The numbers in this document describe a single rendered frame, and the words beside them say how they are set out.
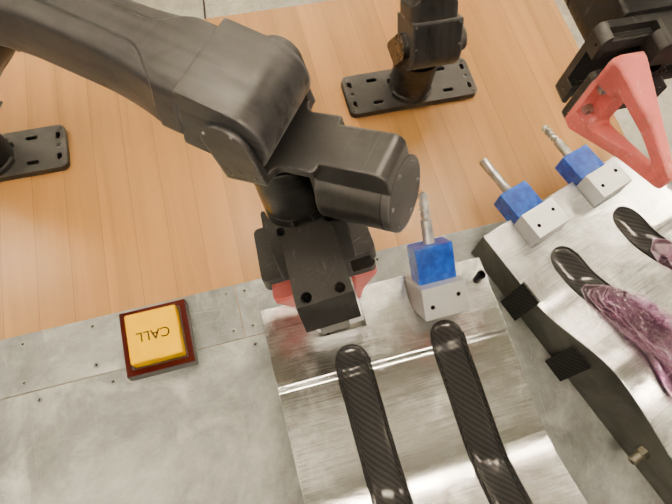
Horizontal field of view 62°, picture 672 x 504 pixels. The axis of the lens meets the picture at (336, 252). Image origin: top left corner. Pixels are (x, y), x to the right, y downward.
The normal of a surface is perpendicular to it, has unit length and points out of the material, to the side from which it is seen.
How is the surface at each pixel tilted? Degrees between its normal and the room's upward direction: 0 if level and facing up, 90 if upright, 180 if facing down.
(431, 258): 37
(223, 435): 0
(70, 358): 0
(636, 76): 23
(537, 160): 0
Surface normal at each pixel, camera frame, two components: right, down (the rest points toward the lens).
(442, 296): 0.21, 0.23
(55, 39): -0.40, 0.82
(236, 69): 0.11, -0.36
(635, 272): -0.18, -0.69
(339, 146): -0.25, -0.49
